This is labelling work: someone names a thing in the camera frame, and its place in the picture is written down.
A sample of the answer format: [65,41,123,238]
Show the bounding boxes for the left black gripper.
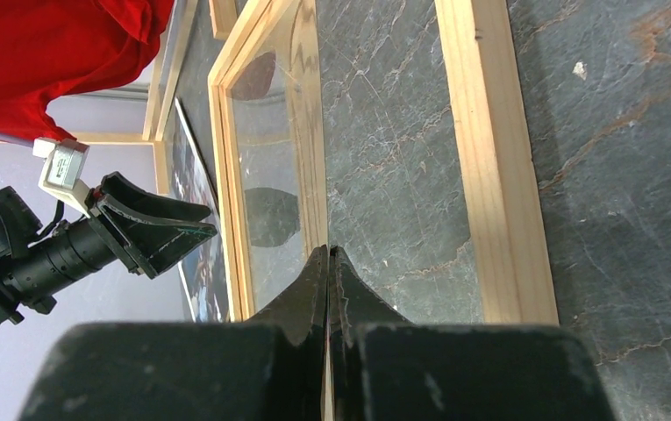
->
[82,172,218,279]

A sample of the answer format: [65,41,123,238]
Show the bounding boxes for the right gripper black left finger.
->
[21,246,329,420]

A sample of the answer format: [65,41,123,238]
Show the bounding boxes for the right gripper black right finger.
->
[329,246,615,420]

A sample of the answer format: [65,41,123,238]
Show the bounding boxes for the printed photo sheet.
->
[170,97,231,323]

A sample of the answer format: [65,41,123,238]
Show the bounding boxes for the light wooden picture frame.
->
[207,0,560,421]

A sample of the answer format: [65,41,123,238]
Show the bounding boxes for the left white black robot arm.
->
[0,172,218,325]

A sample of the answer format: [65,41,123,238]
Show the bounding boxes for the red t-shirt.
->
[0,1,175,142]

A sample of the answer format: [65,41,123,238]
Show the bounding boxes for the wooden clothes rack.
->
[0,1,198,193]

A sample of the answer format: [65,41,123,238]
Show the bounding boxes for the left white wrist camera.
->
[32,138,89,217]

